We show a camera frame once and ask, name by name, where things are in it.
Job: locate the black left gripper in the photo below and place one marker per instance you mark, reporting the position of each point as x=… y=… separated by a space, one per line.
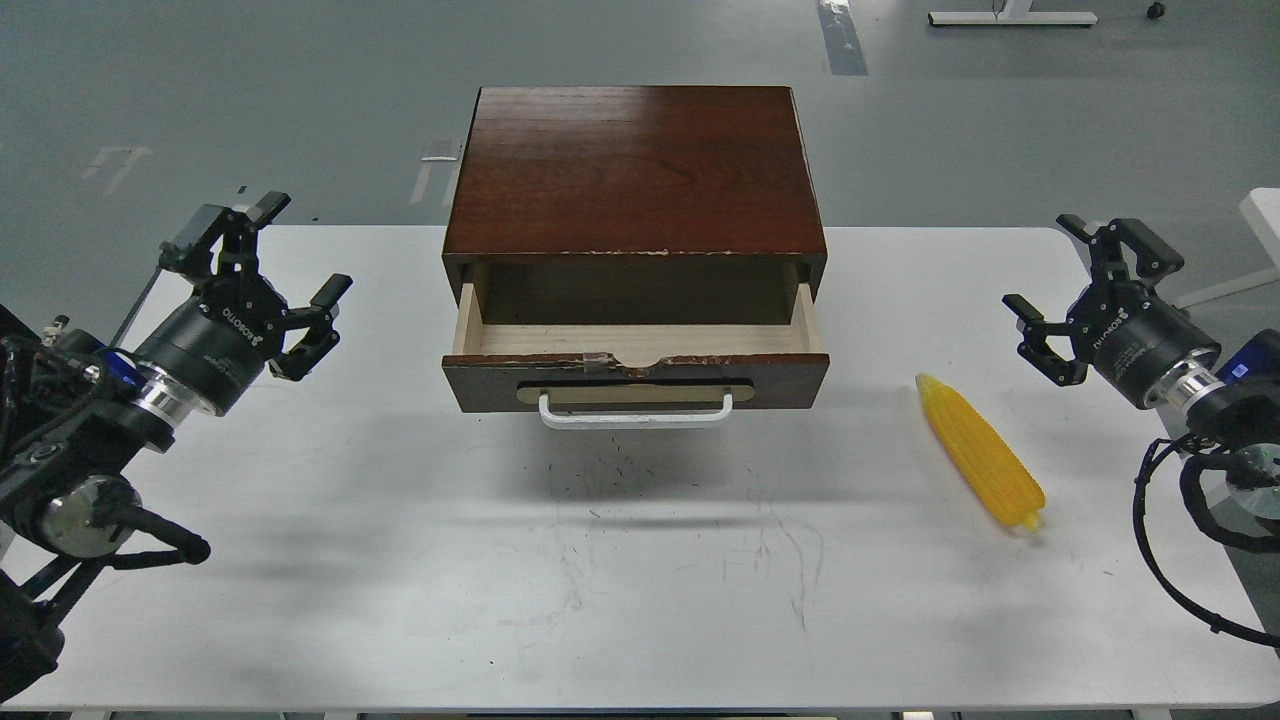
x=216 y=343

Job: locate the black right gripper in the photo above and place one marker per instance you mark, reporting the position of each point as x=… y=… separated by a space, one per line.
x=1118 y=325

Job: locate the yellow corn cob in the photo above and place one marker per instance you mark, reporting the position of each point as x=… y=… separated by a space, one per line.
x=995 y=474

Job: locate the wooden drawer with white handle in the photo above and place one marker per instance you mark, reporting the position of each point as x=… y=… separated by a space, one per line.
x=635 y=368

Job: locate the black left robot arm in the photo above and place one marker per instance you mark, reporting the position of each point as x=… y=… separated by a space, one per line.
x=76 y=411

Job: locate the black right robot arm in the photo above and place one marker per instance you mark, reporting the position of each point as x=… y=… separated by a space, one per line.
x=1239 y=416

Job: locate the white chair base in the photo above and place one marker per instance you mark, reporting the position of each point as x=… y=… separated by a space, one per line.
x=1247 y=260

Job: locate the white table leg base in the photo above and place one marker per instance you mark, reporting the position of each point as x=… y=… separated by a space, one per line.
x=1012 y=14

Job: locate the dark wooden cabinet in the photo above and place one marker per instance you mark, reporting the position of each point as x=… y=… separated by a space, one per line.
x=634 y=171

